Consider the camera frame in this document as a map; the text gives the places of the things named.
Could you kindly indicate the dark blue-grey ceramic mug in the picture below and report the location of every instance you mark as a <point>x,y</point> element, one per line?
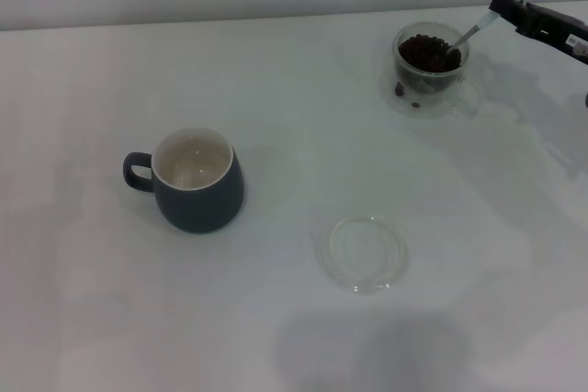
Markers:
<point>202,208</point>

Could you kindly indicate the clear glass saucer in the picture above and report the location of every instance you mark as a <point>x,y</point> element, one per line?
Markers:
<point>367,272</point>

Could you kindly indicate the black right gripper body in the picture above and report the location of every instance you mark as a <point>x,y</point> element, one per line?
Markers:
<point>569,34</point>

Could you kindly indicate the clear double-walled glass cup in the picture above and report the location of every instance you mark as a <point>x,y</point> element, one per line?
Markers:
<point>436,106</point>

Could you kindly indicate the large stray coffee bean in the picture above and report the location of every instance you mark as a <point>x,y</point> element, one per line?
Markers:
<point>400,87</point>

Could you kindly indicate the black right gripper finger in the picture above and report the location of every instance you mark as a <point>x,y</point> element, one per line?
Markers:
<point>539,22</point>
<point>507,5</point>

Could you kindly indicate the coffee beans in glass cup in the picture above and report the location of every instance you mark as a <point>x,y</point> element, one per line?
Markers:
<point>422,54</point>

